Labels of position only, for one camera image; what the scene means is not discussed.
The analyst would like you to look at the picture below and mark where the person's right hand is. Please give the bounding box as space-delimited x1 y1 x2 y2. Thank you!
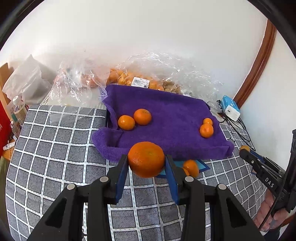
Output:
253 191 291 232

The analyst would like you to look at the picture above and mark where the large orange mandarin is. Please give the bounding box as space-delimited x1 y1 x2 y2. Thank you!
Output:
127 142 165 178

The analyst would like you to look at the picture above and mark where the mandarin on towel left rear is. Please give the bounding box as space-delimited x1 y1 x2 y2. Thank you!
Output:
133 108 152 126

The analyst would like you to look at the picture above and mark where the clear bag of oranges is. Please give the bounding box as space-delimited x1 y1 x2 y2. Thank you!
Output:
106 52 222 102

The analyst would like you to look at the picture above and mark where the round orange fruit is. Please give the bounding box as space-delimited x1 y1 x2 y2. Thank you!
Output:
182 168 190 176

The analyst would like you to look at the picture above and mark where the white plastic bag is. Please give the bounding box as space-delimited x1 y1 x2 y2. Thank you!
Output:
3 55 56 105

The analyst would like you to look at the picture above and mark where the grey checked bedsheet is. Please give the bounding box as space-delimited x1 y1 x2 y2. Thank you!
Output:
6 105 266 240

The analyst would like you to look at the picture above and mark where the mandarin on towel right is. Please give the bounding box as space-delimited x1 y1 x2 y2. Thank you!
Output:
199 123 214 138

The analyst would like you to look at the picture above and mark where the small mandarin on towel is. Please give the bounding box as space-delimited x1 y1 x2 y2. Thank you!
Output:
203 118 213 125

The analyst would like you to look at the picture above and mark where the brown wooden door frame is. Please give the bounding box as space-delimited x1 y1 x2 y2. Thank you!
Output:
234 20 276 108

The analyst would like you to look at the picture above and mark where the purple towel covered tray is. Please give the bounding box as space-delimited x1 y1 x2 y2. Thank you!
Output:
92 85 234 162

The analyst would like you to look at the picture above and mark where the oval orange fruit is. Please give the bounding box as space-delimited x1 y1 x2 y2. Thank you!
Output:
182 160 199 178

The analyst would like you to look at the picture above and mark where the clear plastic bag left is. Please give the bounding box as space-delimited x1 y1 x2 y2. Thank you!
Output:
48 57 110 108

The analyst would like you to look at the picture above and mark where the white blue charger box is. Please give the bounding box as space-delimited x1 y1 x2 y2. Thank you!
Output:
221 95 240 121

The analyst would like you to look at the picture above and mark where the plastic bottle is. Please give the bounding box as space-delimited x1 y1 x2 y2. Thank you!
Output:
8 95 28 126

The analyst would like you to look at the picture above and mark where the cardboard box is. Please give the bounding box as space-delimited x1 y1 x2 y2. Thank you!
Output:
0 63 14 98

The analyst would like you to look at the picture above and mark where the small orange kumquat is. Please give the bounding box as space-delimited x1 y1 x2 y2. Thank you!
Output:
240 145 250 152

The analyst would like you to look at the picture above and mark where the red paper bag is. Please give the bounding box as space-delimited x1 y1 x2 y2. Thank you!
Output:
0 104 11 156

